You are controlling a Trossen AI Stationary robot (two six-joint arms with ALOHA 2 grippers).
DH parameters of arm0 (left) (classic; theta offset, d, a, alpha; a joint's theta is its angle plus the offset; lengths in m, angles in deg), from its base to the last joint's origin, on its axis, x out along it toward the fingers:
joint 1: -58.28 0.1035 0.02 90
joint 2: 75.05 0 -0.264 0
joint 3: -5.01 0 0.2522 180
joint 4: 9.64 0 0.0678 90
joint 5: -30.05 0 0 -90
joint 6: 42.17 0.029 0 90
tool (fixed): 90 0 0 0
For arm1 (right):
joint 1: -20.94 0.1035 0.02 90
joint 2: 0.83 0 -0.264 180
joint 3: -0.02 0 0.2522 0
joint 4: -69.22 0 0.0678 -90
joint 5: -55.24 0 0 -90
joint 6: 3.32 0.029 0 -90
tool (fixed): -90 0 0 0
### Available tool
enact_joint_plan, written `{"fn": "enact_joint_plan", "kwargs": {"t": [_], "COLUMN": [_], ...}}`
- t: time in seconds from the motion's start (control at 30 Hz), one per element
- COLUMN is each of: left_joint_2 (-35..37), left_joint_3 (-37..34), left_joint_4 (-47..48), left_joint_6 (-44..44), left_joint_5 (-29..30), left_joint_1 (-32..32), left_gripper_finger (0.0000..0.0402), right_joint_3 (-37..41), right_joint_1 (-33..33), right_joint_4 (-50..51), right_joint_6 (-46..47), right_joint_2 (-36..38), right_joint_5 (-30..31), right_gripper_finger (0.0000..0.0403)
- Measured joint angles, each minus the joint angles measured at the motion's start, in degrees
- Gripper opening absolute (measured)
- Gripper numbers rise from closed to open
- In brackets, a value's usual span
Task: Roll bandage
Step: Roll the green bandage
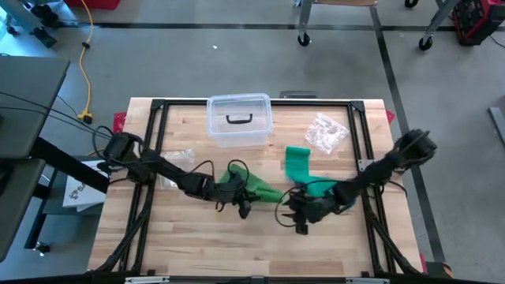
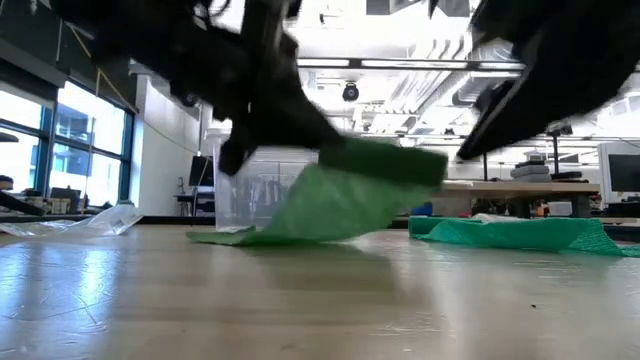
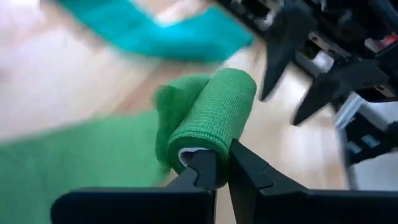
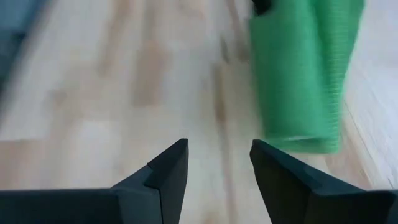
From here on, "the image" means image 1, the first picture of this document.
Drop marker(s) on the black office chair base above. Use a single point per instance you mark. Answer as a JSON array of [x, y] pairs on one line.
[[46, 37]]

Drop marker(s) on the white printed cardboard sign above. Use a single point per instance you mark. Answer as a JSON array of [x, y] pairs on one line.
[[81, 197]]

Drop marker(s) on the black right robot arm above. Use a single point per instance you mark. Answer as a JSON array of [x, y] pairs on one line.
[[378, 173]]

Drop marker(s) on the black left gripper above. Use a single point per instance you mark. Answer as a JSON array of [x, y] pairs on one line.
[[227, 193]]

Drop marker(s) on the small black caster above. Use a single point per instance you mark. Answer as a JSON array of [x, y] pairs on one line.
[[42, 247]]

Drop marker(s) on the grey cart leg with caster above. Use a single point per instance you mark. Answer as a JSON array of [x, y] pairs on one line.
[[304, 39], [425, 43]]

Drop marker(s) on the black desk support beam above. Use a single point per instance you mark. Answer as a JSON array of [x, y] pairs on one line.
[[59, 158]]

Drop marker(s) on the dark grey desk top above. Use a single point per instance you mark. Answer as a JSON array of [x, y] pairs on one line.
[[16, 189], [27, 98]]

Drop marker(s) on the clear plastic storage box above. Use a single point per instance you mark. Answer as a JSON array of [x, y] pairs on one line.
[[221, 136]]

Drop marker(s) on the black caster wheel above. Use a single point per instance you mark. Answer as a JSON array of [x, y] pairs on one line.
[[410, 3]]

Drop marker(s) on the red plastic bin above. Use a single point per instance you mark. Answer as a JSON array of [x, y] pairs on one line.
[[94, 4]]

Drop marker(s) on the dark green elastic bandage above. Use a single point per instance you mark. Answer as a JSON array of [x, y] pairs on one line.
[[270, 194]]

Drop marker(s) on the crumpled clear plastic bag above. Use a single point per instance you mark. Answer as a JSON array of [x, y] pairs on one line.
[[325, 132]]

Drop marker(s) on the flat clear plastic bag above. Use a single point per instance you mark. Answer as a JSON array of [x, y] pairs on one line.
[[177, 158]]

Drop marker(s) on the grey metal bar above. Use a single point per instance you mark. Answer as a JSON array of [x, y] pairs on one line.
[[498, 122]]

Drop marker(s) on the grey metal bracket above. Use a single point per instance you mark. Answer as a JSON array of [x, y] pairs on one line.
[[298, 94]]

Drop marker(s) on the silver edge bracket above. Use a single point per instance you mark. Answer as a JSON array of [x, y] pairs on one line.
[[367, 281], [146, 280]]

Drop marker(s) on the silver mounting plate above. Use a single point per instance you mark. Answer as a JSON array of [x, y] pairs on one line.
[[365, 164]]

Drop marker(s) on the red tag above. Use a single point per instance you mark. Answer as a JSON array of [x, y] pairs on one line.
[[118, 120], [390, 116]]

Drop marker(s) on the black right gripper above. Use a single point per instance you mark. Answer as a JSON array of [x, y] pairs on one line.
[[315, 209]]

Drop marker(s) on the red and black crate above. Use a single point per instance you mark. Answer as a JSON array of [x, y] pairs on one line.
[[477, 19]]

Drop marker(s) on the teal elastic bandage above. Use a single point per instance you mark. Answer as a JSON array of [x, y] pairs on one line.
[[298, 165]]

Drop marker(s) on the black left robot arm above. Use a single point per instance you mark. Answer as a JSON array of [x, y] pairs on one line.
[[169, 171]]

